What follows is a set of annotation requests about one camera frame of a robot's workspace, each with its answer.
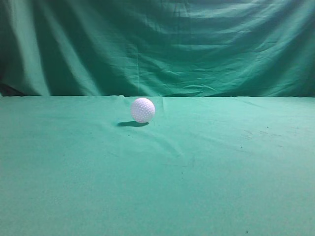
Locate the white dimpled golf ball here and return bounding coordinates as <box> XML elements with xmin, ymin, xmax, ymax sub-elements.
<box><xmin>130</xmin><ymin>98</ymin><xmax>155</xmax><ymax>123</ymax></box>

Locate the green backdrop cloth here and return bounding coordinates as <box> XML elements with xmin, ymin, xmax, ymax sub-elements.
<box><xmin>0</xmin><ymin>0</ymin><xmax>315</xmax><ymax>97</ymax></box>

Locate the green table cloth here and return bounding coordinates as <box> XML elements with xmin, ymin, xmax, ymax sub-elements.
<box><xmin>0</xmin><ymin>96</ymin><xmax>315</xmax><ymax>236</ymax></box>

